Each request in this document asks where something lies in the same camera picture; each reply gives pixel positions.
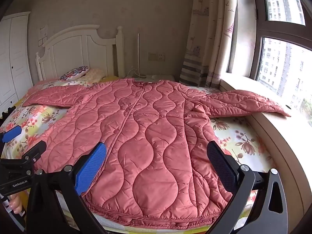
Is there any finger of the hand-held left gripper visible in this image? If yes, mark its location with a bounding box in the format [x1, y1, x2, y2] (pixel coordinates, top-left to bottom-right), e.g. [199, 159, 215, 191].
[0, 125, 23, 144]
[15, 140, 47, 167]

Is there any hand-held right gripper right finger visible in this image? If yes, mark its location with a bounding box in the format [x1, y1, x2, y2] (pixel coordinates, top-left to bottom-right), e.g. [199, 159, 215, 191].
[207, 141, 288, 234]

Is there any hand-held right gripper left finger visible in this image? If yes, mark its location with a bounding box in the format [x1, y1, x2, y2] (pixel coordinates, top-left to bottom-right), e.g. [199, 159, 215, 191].
[26, 142, 108, 234]

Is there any pink quilted coat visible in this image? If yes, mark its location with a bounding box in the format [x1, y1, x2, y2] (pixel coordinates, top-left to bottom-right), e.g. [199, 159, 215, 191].
[22, 78, 292, 228]

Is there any person's left hand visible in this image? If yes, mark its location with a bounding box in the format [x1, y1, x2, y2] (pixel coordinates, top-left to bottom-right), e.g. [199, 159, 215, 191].
[8, 192, 24, 215]

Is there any bed with floral sheet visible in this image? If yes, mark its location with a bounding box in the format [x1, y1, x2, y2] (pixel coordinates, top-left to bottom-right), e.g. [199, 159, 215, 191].
[0, 79, 281, 233]

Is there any beige window sill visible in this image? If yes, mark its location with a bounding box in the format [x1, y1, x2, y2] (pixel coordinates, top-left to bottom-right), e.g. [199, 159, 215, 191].
[218, 78, 312, 216]

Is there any white wardrobe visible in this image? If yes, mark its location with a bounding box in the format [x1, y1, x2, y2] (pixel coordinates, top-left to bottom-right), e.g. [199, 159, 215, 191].
[0, 12, 34, 108]

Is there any embroidered patterned pillow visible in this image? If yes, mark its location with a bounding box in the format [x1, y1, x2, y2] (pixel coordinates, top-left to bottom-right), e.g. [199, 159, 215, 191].
[59, 66, 90, 81]

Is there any pale yellow pillow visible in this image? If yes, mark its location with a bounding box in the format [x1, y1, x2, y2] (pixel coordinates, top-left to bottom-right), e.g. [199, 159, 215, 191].
[82, 68, 106, 86]

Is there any white wooden headboard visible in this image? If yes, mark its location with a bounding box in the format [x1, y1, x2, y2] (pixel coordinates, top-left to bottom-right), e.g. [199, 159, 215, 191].
[35, 25, 125, 81]

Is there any white nightstand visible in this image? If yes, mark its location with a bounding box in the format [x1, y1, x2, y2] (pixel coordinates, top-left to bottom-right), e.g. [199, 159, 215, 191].
[124, 74, 175, 82]

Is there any dark framed window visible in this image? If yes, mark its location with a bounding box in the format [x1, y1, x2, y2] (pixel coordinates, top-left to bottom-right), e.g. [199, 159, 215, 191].
[225, 0, 312, 125]

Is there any printed beige curtain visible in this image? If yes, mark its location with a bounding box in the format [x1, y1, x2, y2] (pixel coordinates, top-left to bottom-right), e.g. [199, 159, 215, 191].
[179, 0, 240, 87]

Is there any white cable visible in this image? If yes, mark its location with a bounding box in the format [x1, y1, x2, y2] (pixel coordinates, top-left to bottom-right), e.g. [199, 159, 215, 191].
[125, 66, 141, 77]

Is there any wall socket panel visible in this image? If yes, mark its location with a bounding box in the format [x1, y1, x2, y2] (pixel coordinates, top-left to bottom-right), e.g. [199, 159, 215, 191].
[148, 52, 166, 61]

